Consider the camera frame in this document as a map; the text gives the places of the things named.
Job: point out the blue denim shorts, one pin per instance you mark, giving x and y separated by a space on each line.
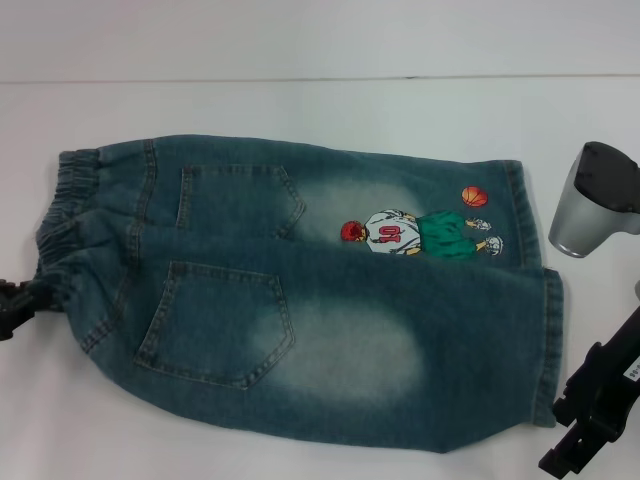
300 300

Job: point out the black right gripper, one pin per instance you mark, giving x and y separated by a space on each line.
615 380

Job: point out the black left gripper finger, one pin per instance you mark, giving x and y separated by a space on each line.
11 294
17 322

